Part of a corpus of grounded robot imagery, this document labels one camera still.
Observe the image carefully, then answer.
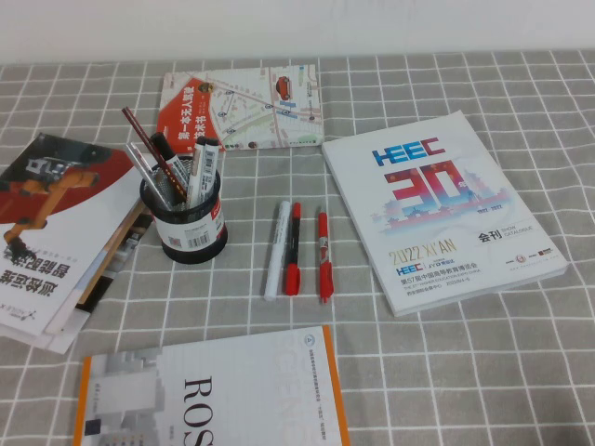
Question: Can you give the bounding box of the black mesh pen holder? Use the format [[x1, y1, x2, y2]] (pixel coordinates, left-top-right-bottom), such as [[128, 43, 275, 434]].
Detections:
[[139, 155, 230, 266]]

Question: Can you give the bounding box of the black-capped white marker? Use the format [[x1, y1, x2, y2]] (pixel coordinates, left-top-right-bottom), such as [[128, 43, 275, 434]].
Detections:
[[149, 132, 190, 196], [200, 138, 220, 187], [185, 138, 208, 203]]

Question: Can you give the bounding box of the black marker with red caps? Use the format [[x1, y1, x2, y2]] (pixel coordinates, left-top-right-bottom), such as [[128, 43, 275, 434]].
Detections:
[[282, 202, 302, 296]]

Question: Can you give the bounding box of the all-white marker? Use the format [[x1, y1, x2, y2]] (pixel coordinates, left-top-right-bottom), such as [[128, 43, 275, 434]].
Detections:
[[263, 200, 292, 302]]

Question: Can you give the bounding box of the red pen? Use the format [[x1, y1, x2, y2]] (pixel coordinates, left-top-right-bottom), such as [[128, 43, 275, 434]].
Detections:
[[317, 211, 334, 304]]

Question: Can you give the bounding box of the white HEEC show catalogue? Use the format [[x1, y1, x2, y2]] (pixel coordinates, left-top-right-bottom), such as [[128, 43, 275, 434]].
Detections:
[[321, 110, 572, 319]]

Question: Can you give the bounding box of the silver pen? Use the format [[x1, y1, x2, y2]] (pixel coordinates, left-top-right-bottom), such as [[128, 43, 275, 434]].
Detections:
[[125, 142, 169, 208]]

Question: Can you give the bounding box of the plain white booklet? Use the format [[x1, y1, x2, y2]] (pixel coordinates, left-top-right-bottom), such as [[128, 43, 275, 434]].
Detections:
[[0, 278, 94, 357]]

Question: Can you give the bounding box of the brown and black booklet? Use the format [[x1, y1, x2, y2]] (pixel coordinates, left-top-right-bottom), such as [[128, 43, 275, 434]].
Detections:
[[73, 199, 157, 312]]

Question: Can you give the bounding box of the dark red pencil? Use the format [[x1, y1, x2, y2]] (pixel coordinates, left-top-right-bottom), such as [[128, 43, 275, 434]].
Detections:
[[121, 106, 190, 203]]

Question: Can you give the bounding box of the book with street map cover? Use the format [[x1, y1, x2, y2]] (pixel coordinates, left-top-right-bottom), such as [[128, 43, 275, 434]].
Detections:
[[155, 63, 325, 152]]

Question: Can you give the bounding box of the orange-edged white ROS book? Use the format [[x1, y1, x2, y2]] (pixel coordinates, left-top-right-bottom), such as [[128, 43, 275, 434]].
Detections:
[[72, 324, 350, 446]]

